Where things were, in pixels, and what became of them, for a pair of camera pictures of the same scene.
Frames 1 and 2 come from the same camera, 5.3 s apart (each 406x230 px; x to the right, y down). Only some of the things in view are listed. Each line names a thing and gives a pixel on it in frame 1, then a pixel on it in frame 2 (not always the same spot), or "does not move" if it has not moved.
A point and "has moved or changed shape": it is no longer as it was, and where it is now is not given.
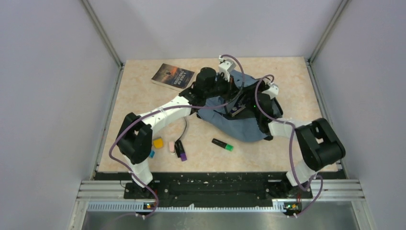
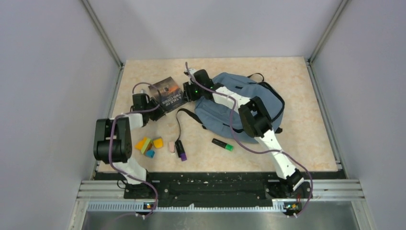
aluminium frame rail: (111, 195) does not move
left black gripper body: (222, 87) → (155, 114)
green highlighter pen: (227, 146) does not move
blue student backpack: (238, 127) has moved or changed shape
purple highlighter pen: (180, 150) does not move
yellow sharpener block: (158, 143) does not move
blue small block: (152, 154) does not move
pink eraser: (172, 147) does not move
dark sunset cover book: (173, 77) → (171, 97)
